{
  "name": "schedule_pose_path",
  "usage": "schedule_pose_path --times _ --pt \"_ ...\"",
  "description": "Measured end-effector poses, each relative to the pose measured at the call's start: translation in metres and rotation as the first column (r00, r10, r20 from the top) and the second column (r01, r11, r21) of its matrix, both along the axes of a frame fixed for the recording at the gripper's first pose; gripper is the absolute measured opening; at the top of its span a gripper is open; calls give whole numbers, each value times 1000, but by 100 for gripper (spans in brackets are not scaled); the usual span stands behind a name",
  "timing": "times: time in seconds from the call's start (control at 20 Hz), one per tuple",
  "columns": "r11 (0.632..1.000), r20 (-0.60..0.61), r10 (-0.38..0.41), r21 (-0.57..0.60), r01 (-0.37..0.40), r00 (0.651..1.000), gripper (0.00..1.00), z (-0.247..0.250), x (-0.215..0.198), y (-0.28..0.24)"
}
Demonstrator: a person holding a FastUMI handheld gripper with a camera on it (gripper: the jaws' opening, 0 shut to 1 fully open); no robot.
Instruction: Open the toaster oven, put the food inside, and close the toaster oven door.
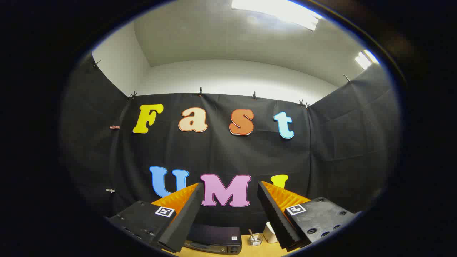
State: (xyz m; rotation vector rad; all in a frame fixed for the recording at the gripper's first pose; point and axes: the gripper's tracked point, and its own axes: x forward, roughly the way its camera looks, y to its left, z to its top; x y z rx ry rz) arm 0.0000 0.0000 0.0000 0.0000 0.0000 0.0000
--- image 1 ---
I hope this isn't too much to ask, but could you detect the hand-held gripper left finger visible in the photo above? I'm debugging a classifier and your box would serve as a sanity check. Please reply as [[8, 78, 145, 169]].
[[106, 182, 205, 254]]

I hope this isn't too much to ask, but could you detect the white bread toaster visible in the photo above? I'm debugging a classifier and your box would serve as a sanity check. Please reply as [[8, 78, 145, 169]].
[[263, 221, 280, 244]]

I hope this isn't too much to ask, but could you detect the long ceiling light panel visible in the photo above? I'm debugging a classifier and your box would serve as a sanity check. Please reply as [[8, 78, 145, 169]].
[[231, 0, 322, 31]]

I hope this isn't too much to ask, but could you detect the black toaster oven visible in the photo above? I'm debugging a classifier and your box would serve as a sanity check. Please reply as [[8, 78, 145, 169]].
[[183, 224, 242, 255]]

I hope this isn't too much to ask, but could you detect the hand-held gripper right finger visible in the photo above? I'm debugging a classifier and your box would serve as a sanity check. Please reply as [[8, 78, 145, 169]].
[[257, 180, 361, 251]]

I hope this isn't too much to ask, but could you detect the small ceiling light panel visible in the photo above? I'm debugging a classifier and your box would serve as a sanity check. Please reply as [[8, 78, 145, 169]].
[[355, 50, 380, 70]]

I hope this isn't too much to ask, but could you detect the row of black cloth clips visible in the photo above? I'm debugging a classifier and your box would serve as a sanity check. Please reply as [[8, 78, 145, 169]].
[[94, 59, 352, 108]]

